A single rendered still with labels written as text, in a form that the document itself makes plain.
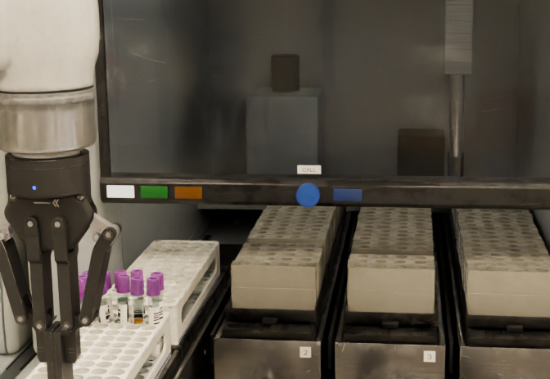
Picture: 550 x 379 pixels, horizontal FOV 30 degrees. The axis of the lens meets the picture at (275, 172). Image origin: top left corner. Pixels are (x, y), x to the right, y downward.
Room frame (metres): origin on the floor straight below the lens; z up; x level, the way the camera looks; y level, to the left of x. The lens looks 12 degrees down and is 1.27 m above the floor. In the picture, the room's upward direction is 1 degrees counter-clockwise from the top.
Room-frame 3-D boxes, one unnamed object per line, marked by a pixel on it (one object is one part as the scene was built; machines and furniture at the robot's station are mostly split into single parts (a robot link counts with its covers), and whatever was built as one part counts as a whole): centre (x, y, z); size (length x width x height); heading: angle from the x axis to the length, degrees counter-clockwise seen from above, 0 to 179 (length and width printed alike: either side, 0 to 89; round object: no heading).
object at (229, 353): (1.53, -0.03, 0.78); 0.73 x 0.14 x 0.09; 172
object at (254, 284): (1.30, 0.00, 0.85); 0.12 x 0.02 x 0.06; 83
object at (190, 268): (1.33, 0.15, 0.83); 0.30 x 0.10 x 0.06; 172
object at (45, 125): (0.92, 0.21, 1.13); 0.09 x 0.09 x 0.06
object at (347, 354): (1.51, -0.18, 0.78); 0.73 x 0.14 x 0.09; 172
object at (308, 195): (1.26, -0.04, 0.98); 0.03 x 0.01 x 0.03; 82
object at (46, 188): (0.92, 0.21, 1.06); 0.08 x 0.07 x 0.09; 82
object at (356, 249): (1.37, -0.16, 0.85); 0.12 x 0.02 x 0.06; 82
